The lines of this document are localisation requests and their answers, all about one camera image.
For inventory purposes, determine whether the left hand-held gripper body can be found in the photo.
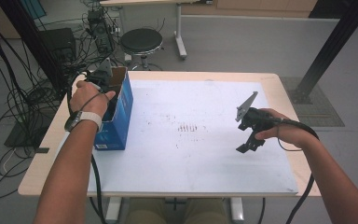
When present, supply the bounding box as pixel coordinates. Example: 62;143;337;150
85;57;114;91

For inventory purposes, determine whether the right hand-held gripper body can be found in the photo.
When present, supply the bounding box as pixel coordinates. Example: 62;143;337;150
235;91;275;140

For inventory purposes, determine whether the blue cardboard box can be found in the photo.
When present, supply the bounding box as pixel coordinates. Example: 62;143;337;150
93;65;135;152

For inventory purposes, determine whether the person's left hand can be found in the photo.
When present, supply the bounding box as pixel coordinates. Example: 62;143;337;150
69;79;117;119

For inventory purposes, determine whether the person's right hand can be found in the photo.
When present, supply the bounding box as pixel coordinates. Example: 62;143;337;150
254;107;320;150

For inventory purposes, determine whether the black computer tower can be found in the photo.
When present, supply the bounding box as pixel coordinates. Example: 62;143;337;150
87;8;117;54

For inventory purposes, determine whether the black round stool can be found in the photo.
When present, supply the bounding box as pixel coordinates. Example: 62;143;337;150
119;27;164;72

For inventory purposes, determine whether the black box case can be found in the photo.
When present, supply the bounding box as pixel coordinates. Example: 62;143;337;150
38;27;77;63

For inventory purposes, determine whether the white table leg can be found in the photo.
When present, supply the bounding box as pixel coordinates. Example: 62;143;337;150
229;196;245;224
104;196;121;224

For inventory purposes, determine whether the dark floor mat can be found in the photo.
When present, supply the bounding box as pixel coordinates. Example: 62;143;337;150
281;76;346;128

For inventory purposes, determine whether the person's right leg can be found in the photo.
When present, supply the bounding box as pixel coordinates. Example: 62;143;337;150
187;197;231;224

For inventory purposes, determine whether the person's leg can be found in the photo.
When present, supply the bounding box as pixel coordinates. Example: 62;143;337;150
187;197;231;224
119;197;166;224

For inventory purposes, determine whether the white desk with legs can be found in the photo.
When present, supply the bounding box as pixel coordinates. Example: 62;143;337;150
99;0;214;61

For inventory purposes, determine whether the black floor plate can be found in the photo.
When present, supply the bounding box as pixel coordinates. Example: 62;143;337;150
4;119;46;149

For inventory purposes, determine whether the person's left leg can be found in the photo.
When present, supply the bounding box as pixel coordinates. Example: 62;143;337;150
119;197;166;224

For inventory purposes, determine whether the thin grey wrist cord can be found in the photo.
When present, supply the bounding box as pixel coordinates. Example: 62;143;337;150
276;122;303;153
80;91;110;114

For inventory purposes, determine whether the white strap wristwatch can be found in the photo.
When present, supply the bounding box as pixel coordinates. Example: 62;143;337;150
63;110;103;133

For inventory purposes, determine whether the thin black cable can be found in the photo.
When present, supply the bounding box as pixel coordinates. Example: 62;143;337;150
258;197;266;224

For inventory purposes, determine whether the black metal post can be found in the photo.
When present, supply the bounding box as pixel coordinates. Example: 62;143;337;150
288;0;358;105
0;0;70;91

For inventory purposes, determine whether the tangle of black cables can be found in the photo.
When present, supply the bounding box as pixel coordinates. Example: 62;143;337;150
0;0;63;202

